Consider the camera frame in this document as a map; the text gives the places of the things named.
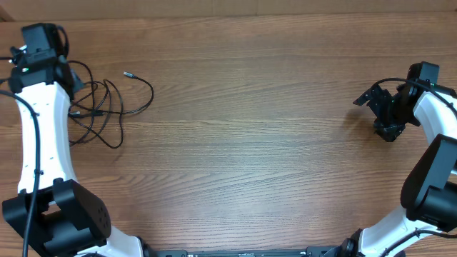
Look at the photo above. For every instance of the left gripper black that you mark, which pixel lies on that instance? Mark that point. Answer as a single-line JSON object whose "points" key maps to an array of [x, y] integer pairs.
{"points": [[81, 84]]}

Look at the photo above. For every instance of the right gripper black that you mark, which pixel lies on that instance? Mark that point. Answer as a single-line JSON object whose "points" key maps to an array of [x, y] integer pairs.
{"points": [[390, 130]]}

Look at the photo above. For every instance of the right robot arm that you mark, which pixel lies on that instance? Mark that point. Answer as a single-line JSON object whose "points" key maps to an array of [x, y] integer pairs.
{"points": [[428, 198]]}

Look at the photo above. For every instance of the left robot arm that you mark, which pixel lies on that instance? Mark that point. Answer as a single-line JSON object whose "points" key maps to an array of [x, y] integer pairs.
{"points": [[53, 213]]}

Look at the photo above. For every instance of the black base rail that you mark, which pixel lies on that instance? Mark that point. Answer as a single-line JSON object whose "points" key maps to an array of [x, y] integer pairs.
{"points": [[310, 251]]}

